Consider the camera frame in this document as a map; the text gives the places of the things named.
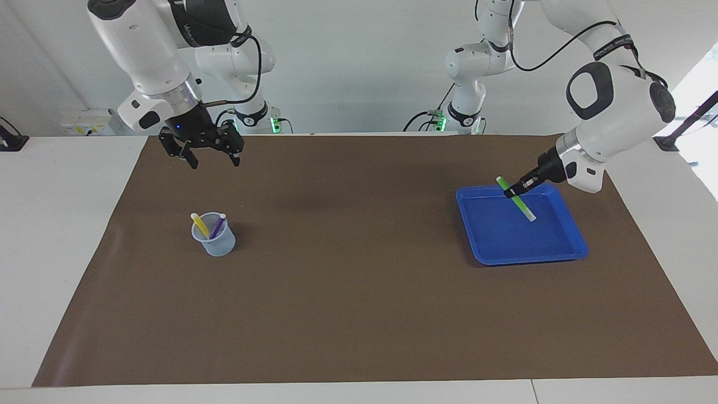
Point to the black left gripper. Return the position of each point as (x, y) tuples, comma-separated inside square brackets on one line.
[(547, 168)]

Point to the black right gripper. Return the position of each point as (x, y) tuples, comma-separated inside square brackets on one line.
[(193, 129)]

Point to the green pen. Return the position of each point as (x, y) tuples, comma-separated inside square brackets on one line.
[(524, 209)]

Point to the yellow pen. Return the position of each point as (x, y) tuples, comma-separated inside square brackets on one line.
[(200, 225)]

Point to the purple pen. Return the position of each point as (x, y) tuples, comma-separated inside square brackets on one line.
[(218, 224)]

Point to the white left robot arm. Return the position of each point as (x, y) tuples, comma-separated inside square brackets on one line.
[(617, 106)]

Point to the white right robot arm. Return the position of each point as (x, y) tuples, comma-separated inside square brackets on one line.
[(146, 50)]

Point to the blue plastic tray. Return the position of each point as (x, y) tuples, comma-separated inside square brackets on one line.
[(527, 241)]

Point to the translucent plastic cup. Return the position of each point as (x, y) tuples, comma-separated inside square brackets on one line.
[(221, 247)]

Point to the black clamp with rod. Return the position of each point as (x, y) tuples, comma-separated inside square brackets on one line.
[(684, 126)]

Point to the small black table clamp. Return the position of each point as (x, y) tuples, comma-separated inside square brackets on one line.
[(14, 141)]

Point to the brown table mat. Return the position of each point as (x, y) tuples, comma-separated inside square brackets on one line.
[(359, 292)]

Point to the white wall outlet box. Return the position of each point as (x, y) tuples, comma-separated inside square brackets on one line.
[(90, 122)]

